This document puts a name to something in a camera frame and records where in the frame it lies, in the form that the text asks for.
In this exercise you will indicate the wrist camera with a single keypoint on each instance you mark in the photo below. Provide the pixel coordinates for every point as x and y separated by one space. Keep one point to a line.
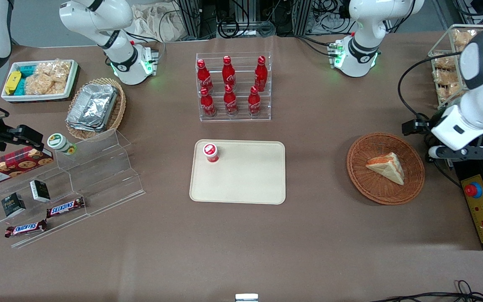
27 136
413 127

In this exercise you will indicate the clear acrylic stepped shelf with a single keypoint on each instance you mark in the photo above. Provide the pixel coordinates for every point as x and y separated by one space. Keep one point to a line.
107 180

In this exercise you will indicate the small black carton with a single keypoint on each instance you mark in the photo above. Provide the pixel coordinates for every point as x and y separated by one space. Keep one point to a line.
40 191
13 205

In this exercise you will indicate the beige plastic tray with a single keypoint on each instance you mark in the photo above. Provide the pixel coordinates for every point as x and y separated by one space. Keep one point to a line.
241 180

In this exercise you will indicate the brown Snickers bar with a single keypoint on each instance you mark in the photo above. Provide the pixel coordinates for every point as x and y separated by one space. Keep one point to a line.
26 228
65 207

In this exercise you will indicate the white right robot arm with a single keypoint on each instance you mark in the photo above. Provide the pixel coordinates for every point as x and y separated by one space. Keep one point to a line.
111 54

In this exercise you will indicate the aluminium frame profile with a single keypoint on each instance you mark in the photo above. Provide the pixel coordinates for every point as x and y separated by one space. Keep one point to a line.
466 10
189 19
303 16

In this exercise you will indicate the red cola bottle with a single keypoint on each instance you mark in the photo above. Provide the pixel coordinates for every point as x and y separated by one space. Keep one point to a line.
204 77
230 102
254 104
228 73
260 75
208 105

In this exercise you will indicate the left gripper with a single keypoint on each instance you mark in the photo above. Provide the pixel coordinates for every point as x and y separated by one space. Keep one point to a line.
421 125

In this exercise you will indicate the white rectangular snack tray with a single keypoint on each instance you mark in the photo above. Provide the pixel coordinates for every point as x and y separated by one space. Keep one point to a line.
71 79

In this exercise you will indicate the clear acrylic bottle rack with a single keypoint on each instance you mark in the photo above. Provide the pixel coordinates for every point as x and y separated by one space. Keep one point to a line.
243 118

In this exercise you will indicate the yellow snack packet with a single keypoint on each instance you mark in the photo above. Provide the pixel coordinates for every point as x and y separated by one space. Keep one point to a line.
12 82

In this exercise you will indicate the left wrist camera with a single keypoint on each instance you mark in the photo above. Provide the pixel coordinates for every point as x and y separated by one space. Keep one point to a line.
413 127

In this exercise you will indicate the beige cloth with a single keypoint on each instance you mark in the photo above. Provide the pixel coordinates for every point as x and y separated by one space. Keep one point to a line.
149 23

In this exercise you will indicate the triangular sandwich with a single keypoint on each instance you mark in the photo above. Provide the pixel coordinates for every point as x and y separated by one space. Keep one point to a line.
388 167

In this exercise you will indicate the red-lidded small cup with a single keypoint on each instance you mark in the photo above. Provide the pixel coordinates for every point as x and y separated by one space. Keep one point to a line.
211 152

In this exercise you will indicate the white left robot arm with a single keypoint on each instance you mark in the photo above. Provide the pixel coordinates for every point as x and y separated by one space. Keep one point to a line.
363 25

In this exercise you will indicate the small white device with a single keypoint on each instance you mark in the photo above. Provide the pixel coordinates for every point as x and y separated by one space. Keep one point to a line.
246 298

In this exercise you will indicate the teal snack packet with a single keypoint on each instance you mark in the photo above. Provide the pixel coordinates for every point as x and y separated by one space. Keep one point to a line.
27 70
20 87

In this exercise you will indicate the green-lidded white cup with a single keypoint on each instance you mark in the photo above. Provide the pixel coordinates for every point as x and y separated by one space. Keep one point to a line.
59 143

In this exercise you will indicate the bagged pastry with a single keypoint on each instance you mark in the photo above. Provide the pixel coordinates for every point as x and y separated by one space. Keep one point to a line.
449 92
461 37
445 63
446 77

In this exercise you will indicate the aluminium foil containers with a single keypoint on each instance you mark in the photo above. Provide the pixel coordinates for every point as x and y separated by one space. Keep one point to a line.
92 107

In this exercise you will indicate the round brown wicker basket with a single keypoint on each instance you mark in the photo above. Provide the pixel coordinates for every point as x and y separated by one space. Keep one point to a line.
375 188

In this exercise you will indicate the red tartan cookie box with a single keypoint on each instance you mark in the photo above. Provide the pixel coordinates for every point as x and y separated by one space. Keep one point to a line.
11 165

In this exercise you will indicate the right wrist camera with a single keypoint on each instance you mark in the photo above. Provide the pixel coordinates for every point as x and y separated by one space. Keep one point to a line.
27 136

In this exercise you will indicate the oval light wicker basket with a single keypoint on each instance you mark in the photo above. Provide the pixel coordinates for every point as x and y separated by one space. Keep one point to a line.
118 113

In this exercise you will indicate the clear bag of crackers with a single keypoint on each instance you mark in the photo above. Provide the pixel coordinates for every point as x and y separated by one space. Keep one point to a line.
44 86
55 68

